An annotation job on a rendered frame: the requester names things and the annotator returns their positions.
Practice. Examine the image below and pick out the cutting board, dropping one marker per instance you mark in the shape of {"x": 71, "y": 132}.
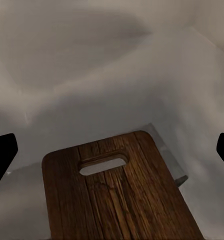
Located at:
{"x": 139, "y": 200}

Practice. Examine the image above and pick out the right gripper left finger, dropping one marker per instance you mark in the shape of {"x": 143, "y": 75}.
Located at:
{"x": 8, "y": 150}

